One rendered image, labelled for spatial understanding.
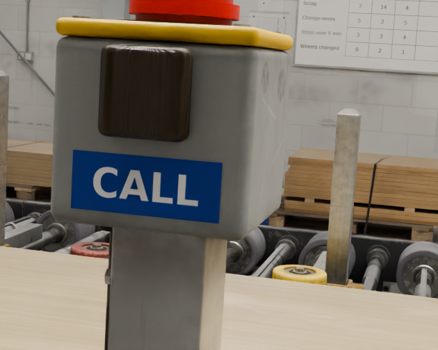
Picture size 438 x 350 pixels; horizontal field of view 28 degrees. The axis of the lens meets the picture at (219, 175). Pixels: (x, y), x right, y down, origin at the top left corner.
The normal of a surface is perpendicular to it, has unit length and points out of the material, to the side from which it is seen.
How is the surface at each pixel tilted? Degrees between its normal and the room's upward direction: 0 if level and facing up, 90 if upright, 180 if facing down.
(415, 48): 90
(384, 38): 90
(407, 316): 0
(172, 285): 90
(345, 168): 90
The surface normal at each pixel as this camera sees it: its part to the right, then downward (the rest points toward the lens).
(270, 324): 0.06, -0.99
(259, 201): 0.97, 0.09
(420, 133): -0.24, 0.11
